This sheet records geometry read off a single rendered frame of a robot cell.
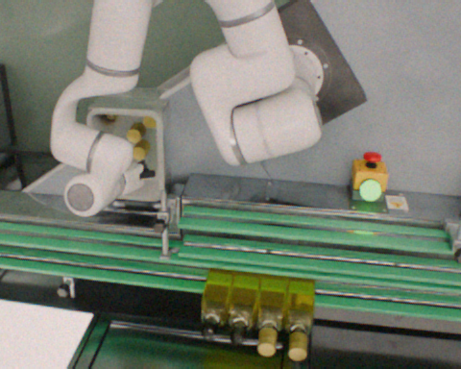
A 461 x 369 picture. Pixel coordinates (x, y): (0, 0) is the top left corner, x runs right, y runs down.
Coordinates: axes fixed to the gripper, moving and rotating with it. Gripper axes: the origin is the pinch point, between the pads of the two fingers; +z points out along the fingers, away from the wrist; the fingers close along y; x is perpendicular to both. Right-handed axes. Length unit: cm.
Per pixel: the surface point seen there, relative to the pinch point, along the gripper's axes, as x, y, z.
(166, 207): -6.9, 9.7, -5.3
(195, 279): -26.1, 15.0, 3.3
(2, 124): -2, -75, 77
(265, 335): -27.0, 32.6, -19.0
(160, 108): 12.7, 5.8, 4.6
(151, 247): -18.7, 4.7, 1.6
